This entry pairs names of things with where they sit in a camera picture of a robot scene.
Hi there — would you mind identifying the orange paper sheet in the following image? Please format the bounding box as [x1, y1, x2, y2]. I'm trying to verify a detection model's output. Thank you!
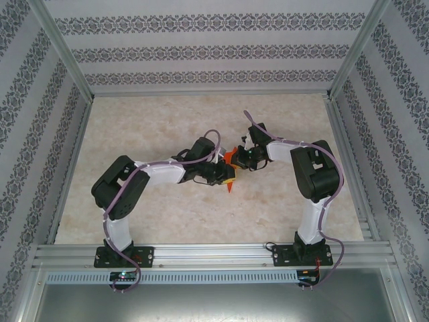
[223, 150, 239, 195]

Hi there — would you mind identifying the small circuit board orange light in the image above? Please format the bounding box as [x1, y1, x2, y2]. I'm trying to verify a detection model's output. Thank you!
[297, 268, 321, 280]

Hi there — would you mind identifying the grey metal panel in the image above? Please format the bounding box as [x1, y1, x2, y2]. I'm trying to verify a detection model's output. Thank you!
[19, 268, 416, 322]

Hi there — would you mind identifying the small circuit board green light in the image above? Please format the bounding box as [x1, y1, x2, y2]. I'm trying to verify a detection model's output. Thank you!
[110, 270, 139, 282]

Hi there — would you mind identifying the thin black right gripper cable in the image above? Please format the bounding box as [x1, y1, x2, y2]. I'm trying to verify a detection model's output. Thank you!
[248, 158, 269, 172]

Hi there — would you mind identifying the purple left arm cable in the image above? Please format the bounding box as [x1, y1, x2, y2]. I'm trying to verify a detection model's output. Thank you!
[102, 129, 225, 293]

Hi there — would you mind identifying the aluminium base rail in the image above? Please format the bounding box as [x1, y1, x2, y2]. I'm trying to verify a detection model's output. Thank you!
[32, 241, 393, 270]

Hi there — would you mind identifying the slotted grey cable duct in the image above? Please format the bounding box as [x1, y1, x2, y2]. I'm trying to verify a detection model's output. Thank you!
[45, 270, 300, 286]

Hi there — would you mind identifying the aluminium table side rail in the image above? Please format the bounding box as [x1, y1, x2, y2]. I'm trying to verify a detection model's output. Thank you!
[323, 93, 383, 242]
[46, 99, 95, 246]

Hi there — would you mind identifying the aluminium frame post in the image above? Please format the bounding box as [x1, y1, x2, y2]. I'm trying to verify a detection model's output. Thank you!
[29, 0, 95, 103]
[327, 0, 393, 100]

